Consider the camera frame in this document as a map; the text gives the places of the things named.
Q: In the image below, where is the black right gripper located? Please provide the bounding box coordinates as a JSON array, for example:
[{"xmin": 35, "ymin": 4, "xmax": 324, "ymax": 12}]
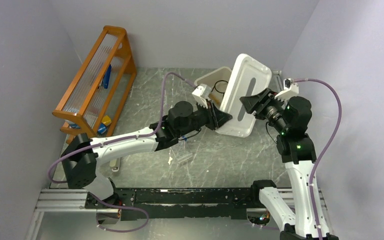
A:
[{"xmin": 240, "ymin": 87, "xmax": 289, "ymax": 134}]

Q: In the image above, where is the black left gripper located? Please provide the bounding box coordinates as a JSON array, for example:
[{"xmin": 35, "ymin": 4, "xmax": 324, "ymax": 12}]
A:
[{"xmin": 177, "ymin": 98, "xmax": 233, "ymax": 137}]

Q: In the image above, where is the black wire ring stand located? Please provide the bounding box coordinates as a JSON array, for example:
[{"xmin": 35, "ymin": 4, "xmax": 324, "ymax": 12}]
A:
[{"xmin": 211, "ymin": 79, "xmax": 228, "ymax": 98}]

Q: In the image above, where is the white plastic bin lid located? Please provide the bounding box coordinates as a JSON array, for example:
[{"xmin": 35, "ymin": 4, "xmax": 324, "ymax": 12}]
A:
[{"xmin": 216, "ymin": 53, "xmax": 272, "ymax": 138}]

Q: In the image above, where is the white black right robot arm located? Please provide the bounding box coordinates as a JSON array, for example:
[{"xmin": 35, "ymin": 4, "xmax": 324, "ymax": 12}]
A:
[{"xmin": 239, "ymin": 88, "xmax": 338, "ymax": 240}]

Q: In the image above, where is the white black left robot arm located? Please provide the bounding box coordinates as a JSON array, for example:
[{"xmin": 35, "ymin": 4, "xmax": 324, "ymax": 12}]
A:
[{"xmin": 61, "ymin": 101, "xmax": 233, "ymax": 208}]

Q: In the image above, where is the beige plastic bin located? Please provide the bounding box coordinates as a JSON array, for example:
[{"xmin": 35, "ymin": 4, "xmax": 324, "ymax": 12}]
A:
[{"xmin": 194, "ymin": 66, "xmax": 232, "ymax": 107}]

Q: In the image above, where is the yellow plastic box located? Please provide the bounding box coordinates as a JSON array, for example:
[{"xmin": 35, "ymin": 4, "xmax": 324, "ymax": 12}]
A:
[{"xmin": 101, "ymin": 115, "xmax": 112, "ymax": 127}]

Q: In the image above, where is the beige stapler-like case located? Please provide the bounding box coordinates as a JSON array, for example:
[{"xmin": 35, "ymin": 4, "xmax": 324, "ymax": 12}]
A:
[{"xmin": 109, "ymin": 158, "xmax": 121, "ymax": 173}]

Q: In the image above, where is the blue plastic box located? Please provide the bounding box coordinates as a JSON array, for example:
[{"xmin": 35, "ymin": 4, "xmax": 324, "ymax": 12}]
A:
[{"xmin": 97, "ymin": 123, "xmax": 108, "ymax": 135}]

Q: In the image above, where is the orange wooden test tube rack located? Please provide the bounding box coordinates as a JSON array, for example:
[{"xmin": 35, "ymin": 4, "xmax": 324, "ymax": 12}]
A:
[{"xmin": 52, "ymin": 25, "xmax": 137, "ymax": 144}]

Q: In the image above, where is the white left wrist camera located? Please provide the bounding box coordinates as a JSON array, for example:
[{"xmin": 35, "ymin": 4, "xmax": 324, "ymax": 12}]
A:
[{"xmin": 192, "ymin": 84, "xmax": 212, "ymax": 109}]

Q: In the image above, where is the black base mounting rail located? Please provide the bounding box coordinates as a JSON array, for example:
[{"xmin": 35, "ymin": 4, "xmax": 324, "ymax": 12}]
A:
[{"xmin": 84, "ymin": 187, "xmax": 282, "ymax": 222}]

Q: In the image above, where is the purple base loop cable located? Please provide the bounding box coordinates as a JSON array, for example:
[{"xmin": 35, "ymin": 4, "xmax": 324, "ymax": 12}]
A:
[{"xmin": 94, "ymin": 198, "xmax": 150, "ymax": 233}]

